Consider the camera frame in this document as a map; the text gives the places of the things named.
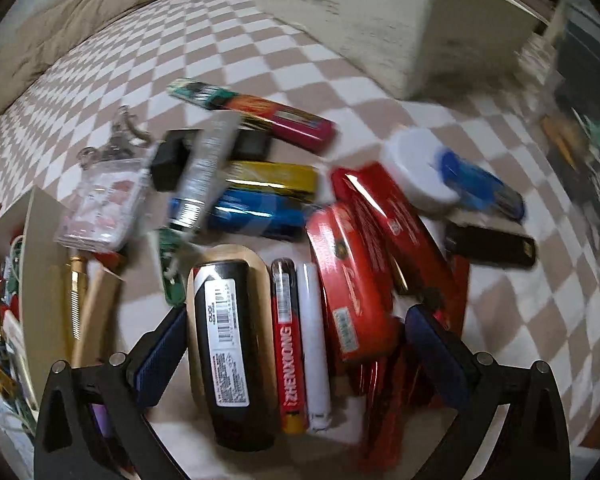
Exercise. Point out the pile of lighters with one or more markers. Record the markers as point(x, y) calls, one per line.
point(360, 270)

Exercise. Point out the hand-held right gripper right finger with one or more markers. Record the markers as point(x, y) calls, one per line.
point(437, 355)

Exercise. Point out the metal eyelash curler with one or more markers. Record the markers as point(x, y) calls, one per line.
point(115, 141)

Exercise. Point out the white shallow cardboard box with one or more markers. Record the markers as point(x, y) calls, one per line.
point(42, 270)

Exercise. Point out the green clip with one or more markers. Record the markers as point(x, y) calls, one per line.
point(172, 270)

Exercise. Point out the jumble of lighters and packets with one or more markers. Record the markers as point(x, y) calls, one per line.
point(10, 310)

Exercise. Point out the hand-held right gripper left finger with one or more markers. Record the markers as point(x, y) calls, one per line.
point(160, 355)

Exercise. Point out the small black box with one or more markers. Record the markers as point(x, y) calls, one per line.
point(172, 160)

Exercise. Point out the clear plastic storage bin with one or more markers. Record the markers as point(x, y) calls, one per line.
point(580, 110)

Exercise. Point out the beige quilted blanket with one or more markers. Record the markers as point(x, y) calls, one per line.
point(80, 20)

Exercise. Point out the white shoebox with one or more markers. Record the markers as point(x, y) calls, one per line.
point(355, 20)

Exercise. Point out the clear plastic case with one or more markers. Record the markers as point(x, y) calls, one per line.
point(100, 210)

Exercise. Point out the white round jar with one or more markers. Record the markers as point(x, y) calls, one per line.
point(410, 165)

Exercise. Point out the silver tube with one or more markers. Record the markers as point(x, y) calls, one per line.
point(205, 170)

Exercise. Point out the black lighter with white label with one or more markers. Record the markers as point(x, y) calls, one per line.
point(230, 340)

